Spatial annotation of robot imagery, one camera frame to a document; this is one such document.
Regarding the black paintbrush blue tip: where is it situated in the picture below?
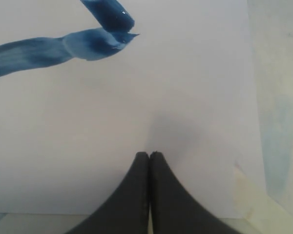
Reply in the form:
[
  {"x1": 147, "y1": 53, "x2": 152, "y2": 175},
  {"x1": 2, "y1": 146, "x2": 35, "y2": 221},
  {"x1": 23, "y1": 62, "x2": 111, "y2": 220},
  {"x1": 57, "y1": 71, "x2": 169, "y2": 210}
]
[{"x1": 81, "y1": 0, "x2": 135, "y2": 33}]

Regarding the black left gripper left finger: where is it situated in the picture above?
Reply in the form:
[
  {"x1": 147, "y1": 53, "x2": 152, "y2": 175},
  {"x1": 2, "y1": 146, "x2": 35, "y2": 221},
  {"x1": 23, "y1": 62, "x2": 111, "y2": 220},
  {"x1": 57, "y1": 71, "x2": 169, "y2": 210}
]
[{"x1": 68, "y1": 152, "x2": 149, "y2": 234}]

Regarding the clear plastic sheet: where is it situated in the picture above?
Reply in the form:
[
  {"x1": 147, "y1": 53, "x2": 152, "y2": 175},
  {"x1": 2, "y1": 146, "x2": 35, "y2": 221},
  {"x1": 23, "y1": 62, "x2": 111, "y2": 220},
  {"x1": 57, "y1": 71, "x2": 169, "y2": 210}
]
[{"x1": 0, "y1": 0, "x2": 293, "y2": 234}]

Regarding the white paper sheet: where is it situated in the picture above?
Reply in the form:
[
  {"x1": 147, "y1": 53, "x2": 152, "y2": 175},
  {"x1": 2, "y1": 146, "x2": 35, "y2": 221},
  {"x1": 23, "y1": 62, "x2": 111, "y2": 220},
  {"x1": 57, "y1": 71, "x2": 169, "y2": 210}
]
[{"x1": 0, "y1": 0, "x2": 266, "y2": 218}]

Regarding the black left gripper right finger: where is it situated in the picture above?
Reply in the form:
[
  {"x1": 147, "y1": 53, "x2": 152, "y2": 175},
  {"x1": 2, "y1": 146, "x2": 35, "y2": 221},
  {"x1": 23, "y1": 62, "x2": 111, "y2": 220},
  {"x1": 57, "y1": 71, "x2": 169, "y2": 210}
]
[{"x1": 149, "y1": 152, "x2": 239, "y2": 234}]

